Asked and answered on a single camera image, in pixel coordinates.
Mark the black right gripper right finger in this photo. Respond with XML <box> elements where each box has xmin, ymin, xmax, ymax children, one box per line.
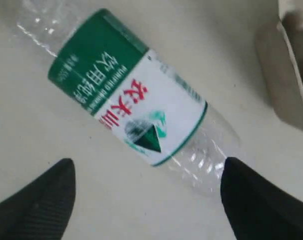
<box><xmin>220</xmin><ymin>157</ymin><xmax>303</xmax><ymax>240</ymax></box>

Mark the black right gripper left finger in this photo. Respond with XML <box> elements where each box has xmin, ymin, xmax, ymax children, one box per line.
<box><xmin>0</xmin><ymin>158</ymin><xmax>75</xmax><ymax>240</ymax></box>

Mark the brown cardboard pulp tray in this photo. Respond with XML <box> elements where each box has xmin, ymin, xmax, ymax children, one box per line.
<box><xmin>254</xmin><ymin>0</ymin><xmax>303</xmax><ymax>131</ymax></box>

